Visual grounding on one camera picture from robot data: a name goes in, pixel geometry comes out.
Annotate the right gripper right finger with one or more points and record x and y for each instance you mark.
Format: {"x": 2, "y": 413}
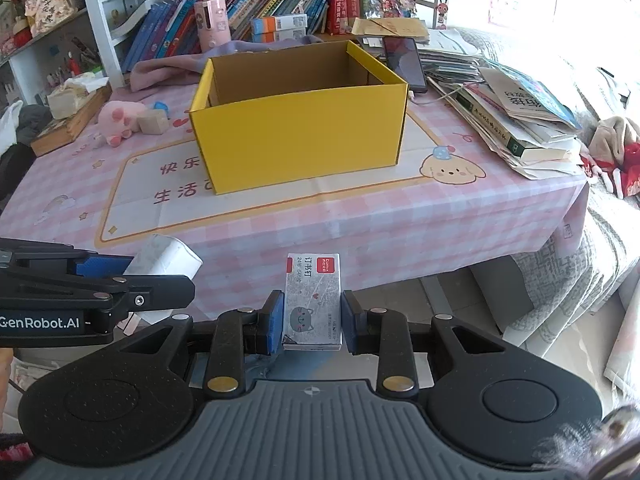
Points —
{"x": 383, "y": 333}

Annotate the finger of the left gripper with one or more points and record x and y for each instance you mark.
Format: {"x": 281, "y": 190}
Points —
{"x": 60, "y": 258}
{"x": 29, "y": 290}

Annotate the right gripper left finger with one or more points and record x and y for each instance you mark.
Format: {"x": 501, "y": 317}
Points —
{"x": 241, "y": 333}

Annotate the white glue tube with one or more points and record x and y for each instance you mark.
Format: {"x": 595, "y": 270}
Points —
{"x": 159, "y": 255}

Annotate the small staple box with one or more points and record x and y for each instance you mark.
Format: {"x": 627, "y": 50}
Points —
{"x": 312, "y": 303}

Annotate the pink plush toy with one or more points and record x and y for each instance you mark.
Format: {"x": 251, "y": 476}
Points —
{"x": 118, "y": 120}

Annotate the small blue object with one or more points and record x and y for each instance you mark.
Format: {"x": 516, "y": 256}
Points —
{"x": 161, "y": 106}

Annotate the beige eraser block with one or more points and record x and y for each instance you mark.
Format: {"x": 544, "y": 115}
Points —
{"x": 153, "y": 121}

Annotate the wooden chess box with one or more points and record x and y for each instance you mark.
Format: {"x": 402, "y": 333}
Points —
{"x": 62, "y": 132}

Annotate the white t-shirt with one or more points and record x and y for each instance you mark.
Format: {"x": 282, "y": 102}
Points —
{"x": 9, "y": 122}

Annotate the dark grey garment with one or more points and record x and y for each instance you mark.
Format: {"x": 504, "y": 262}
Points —
{"x": 32, "y": 121}

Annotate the pink checkered tablecloth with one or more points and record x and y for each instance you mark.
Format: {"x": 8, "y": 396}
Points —
{"x": 448, "y": 203}

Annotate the tissue pack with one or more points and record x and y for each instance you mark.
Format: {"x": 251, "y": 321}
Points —
{"x": 73, "y": 94}

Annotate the yellow cardboard box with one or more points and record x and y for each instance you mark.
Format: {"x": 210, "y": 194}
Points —
{"x": 277, "y": 116}

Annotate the pink purple cloth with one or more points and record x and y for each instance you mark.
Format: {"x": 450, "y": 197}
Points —
{"x": 184, "y": 69}

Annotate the white bookshelf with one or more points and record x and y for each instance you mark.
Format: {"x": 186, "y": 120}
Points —
{"x": 150, "y": 0}

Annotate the stack of books right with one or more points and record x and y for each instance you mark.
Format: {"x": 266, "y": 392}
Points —
{"x": 517, "y": 117}

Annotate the pink cylindrical device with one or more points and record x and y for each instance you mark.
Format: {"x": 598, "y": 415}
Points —
{"x": 212, "y": 22}

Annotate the black smartphone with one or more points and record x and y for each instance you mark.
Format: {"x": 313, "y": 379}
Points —
{"x": 403, "y": 59}

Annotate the orange white boxes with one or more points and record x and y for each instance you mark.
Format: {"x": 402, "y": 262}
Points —
{"x": 279, "y": 28}

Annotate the brown paper envelope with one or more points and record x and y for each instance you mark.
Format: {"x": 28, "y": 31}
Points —
{"x": 395, "y": 27}

